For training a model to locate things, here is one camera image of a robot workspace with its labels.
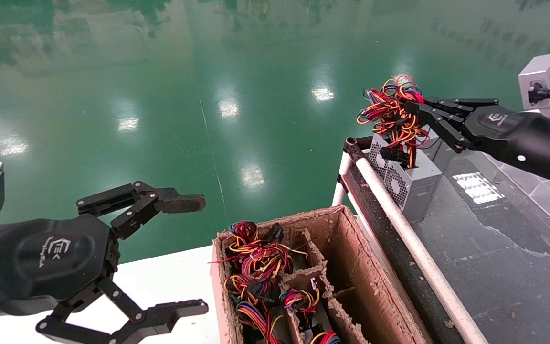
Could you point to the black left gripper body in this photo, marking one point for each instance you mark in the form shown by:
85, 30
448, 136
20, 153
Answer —
50, 263

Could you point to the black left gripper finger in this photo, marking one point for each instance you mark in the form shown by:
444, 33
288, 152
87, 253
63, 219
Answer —
155, 200
151, 320

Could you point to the white frame leg pipe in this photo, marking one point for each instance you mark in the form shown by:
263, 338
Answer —
339, 191

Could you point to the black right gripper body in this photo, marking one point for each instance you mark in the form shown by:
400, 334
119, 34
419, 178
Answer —
509, 134

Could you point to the long white frame pipe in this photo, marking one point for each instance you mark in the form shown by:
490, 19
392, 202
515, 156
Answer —
413, 243

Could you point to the brown cardboard box with dividers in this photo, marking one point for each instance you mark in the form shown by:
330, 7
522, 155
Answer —
351, 267

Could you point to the clear acrylic compartment tray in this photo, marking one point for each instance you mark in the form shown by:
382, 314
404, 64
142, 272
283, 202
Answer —
518, 248

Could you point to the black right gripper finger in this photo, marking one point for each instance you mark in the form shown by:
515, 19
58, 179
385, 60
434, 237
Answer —
461, 103
442, 123

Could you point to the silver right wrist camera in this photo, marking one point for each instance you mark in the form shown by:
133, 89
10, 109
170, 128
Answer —
542, 71

